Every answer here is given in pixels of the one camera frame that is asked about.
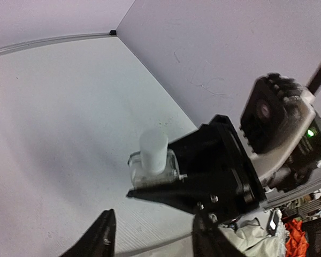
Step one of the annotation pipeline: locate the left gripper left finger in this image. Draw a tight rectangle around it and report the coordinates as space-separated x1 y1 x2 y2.
60 209 116 257

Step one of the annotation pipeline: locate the orange cloth in background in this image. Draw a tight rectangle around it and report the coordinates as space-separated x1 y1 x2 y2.
285 219 309 257

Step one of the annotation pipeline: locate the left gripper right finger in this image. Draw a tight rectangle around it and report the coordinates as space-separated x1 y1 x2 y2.
192 210 245 257

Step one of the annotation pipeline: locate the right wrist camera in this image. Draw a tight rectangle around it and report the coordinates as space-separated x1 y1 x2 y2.
240 73 316 162

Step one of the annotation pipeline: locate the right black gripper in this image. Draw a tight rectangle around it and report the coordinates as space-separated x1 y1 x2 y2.
126 115 265 222

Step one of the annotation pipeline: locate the forearm in beige sleeve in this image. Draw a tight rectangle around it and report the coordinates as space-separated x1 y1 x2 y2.
219 218 286 257

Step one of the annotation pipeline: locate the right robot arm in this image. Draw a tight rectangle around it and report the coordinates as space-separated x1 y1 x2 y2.
127 115 321 223

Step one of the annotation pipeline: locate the white nail polish cap brush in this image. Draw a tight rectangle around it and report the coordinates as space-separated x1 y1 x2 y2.
139 128 169 175

